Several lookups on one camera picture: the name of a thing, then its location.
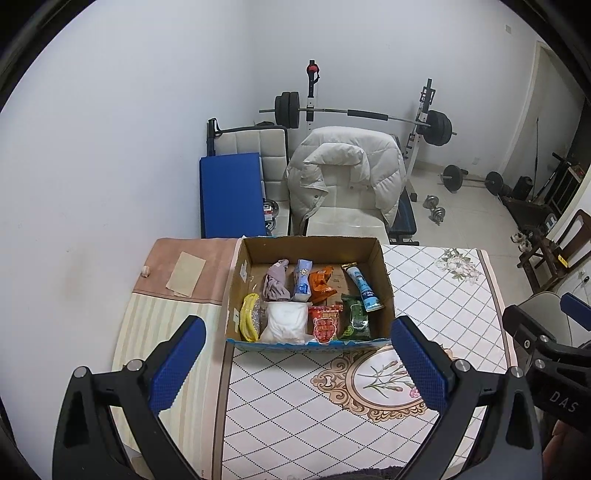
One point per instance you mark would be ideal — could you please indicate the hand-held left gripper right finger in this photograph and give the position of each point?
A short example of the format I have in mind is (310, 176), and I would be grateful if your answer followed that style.
(418, 364)

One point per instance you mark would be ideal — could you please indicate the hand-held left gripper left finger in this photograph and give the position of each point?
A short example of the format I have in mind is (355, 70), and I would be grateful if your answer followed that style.
(178, 364)

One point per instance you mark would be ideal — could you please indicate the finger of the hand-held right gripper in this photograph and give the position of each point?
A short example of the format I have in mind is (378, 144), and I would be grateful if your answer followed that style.
(521, 325)
(579, 309)

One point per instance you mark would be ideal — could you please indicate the green snack packet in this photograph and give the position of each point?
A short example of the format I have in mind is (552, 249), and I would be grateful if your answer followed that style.
(355, 318)

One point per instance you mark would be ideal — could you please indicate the yellow silver mesh bag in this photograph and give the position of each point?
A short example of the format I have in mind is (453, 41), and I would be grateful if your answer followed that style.
(249, 318)

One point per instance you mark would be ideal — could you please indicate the long blue packet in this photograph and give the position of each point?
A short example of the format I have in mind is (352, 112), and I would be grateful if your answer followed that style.
(364, 288)

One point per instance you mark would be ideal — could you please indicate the red snack packet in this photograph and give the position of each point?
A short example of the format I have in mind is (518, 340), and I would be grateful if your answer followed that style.
(325, 325)

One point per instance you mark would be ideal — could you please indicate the white plastic bag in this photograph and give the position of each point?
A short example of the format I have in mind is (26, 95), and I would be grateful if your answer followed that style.
(284, 323)

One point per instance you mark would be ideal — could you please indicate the orange snack packet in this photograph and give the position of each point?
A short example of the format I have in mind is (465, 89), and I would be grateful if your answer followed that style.
(321, 284)

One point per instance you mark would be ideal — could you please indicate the grey purple cloth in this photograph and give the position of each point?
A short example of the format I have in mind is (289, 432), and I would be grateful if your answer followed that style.
(276, 284)

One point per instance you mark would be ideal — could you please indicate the cardboard box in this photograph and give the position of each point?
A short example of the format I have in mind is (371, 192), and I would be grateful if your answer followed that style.
(258, 251)

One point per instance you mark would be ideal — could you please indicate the blue tissue pack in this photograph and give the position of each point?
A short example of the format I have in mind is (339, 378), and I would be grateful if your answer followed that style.
(302, 281)

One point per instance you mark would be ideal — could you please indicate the grey shell chair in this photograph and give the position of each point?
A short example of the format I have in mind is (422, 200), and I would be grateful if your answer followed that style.
(540, 300)

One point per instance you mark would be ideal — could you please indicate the pink striped table cover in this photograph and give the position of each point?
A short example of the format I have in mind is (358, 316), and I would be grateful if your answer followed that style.
(152, 314)

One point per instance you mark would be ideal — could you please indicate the dark wooden chair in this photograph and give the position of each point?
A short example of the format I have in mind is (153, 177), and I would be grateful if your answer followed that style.
(579, 240)

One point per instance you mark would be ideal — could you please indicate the white shoe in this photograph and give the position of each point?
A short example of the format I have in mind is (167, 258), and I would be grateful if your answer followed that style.
(523, 244)
(516, 237)

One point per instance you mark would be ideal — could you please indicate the beige paper sheet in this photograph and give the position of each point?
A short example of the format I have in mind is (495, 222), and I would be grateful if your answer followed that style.
(187, 274)

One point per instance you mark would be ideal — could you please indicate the small beige lump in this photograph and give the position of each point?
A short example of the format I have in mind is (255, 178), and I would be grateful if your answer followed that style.
(147, 271)

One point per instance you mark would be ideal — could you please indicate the person's dark clothing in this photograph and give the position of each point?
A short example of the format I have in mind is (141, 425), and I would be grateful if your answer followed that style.
(360, 474)

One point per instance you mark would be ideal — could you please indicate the floral lattice tablecloth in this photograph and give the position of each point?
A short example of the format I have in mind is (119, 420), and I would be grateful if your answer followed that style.
(300, 406)

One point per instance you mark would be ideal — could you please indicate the chrome dumbbell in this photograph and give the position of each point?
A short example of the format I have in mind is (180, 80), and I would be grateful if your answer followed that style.
(438, 215)
(431, 201)

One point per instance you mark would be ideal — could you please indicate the black blue weight bench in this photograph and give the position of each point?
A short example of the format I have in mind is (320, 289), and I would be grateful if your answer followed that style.
(404, 217)

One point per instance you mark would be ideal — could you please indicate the short black barbell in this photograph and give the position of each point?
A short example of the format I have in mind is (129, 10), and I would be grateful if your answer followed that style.
(452, 177)

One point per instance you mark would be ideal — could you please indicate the cream upholstered chair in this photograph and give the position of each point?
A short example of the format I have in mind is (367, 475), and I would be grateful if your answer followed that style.
(341, 217)

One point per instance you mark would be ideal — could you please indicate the shiny metal object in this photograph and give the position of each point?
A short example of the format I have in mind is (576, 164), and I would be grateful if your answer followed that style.
(270, 214)

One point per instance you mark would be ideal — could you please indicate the blue foam pad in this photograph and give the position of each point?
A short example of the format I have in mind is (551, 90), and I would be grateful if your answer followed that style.
(231, 194)

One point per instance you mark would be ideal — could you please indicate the white barbell rack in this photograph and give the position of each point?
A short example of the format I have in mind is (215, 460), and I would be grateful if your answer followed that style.
(411, 147)

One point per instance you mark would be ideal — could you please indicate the white puffer jacket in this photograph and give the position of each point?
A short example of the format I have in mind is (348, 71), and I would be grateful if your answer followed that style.
(369, 157)

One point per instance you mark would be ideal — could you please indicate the white quilted chair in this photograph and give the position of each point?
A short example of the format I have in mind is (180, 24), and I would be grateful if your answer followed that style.
(258, 141)

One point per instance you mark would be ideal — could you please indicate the racked black barbell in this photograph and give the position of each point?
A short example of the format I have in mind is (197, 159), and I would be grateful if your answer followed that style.
(323, 110)

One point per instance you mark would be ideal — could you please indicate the white door frame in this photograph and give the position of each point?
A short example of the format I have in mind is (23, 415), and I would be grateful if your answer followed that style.
(531, 92)

